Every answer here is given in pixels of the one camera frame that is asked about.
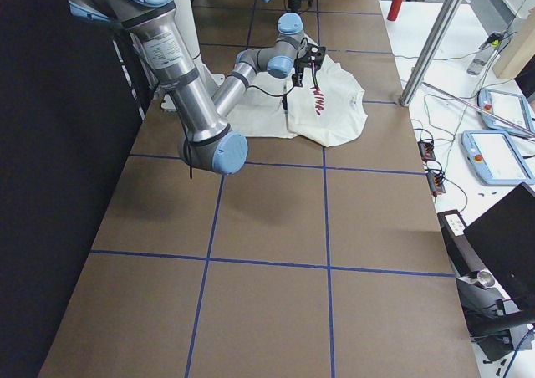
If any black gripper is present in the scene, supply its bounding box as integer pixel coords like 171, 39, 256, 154
292, 44, 326, 89

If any cream long-sleeve cat shirt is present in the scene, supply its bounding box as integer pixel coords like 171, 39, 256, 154
227, 56, 367, 147

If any far black orange connector box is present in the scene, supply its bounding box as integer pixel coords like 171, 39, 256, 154
417, 140, 436, 162

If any black orange connector box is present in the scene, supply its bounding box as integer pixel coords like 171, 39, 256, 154
417, 140, 436, 162
426, 170, 446, 197

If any near black orange connector box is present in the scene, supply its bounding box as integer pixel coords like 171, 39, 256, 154
426, 170, 446, 197

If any long metal rod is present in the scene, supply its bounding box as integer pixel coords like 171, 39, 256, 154
421, 82, 535, 138

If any clear water bottle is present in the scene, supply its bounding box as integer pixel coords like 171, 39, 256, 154
466, 32, 506, 75

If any near blue teach pendant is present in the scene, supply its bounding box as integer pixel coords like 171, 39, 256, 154
461, 130, 534, 186

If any blue teach pendant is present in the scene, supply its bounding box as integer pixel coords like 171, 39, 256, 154
461, 130, 534, 186
477, 89, 534, 138

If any far blue teach pendant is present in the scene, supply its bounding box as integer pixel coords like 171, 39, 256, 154
477, 89, 534, 138

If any wooden board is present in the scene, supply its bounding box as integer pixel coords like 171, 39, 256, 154
493, 8, 534, 79

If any black box white label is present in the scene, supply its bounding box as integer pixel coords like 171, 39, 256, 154
437, 210, 496, 289

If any black monitor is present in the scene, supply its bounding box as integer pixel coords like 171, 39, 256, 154
464, 183, 535, 309

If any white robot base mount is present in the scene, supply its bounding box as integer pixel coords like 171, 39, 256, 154
160, 62, 225, 114

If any aluminium frame post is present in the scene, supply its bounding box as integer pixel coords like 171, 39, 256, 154
399, 0, 462, 107

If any black camera stand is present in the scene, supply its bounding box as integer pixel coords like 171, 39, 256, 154
456, 278, 534, 361

